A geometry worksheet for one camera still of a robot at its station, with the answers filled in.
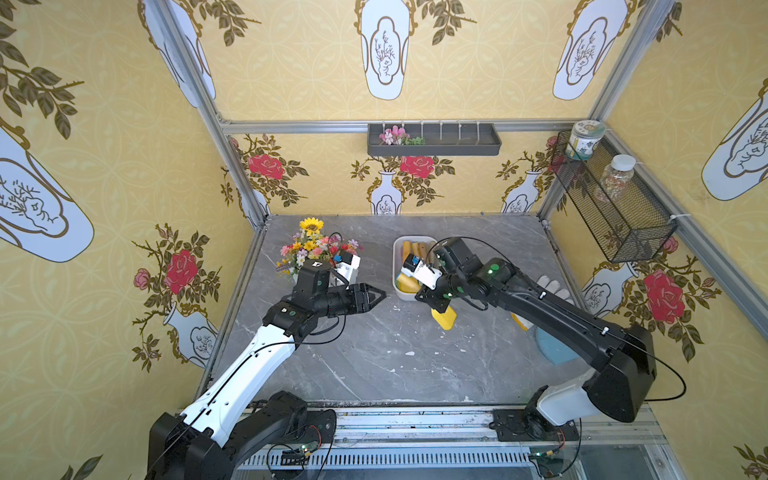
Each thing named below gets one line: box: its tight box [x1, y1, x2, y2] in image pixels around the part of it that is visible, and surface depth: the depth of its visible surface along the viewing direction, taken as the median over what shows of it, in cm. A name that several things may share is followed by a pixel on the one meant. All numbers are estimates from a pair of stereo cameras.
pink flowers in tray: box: [379, 125, 425, 146], surface depth 89 cm
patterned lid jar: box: [566, 119, 606, 161], surface depth 87 cm
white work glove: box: [536, 275, 575, 306], surface depth 102 cm
